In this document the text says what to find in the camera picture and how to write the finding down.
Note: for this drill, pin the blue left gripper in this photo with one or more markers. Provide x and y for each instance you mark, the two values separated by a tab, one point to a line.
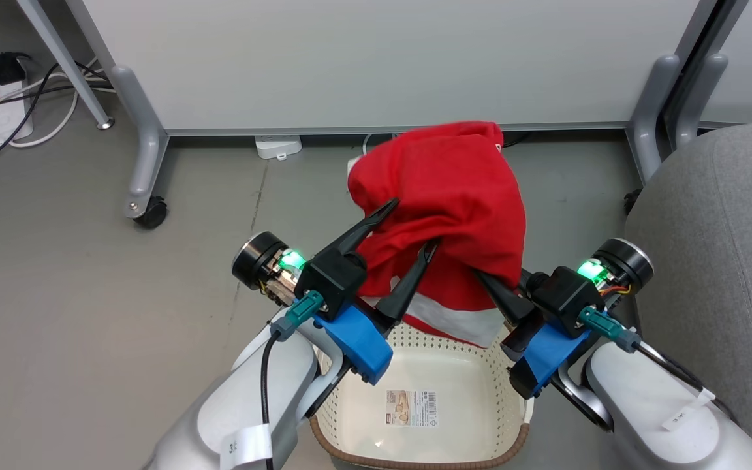
360	343

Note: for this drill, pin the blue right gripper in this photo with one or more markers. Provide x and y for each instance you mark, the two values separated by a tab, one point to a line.
546	356

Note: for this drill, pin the red cloth garment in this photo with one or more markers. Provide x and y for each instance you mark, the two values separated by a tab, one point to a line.
454	196

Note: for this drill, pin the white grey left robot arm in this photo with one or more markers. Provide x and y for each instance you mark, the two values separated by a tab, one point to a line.
232	405

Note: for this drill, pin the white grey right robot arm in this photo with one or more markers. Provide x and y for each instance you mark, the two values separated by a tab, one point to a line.
650	405

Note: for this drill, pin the grey fabric chair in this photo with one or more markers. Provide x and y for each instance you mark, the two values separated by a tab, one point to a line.
728	261

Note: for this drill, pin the cream perforated laundry basket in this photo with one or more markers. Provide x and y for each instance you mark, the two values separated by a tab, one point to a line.
461	398

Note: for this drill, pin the printed basket label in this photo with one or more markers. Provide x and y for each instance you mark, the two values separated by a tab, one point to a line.
410	408

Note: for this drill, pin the black caster wheel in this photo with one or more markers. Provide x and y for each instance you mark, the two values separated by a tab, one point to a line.
630	201
153	213

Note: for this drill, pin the white floor adapter box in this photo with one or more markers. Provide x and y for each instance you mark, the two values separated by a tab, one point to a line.
278	146

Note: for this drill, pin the wide white partition panel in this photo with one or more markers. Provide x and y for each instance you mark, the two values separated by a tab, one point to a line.
382	59

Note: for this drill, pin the grey partition foot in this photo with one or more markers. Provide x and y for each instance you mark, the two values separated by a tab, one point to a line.
147	150
650	117
699	98

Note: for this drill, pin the grey table leg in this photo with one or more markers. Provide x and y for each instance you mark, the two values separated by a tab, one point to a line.
62	59

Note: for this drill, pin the white power strip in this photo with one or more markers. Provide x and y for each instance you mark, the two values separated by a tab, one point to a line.
4	117

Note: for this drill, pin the black power plug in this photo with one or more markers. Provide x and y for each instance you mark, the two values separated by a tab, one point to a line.
5	67

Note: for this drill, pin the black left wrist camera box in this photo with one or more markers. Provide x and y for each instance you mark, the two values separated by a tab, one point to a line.
333	281

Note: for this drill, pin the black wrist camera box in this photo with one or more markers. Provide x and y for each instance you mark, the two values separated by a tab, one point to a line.
565	297
333	281

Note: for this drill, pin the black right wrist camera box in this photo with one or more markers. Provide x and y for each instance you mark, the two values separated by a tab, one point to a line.
565	297

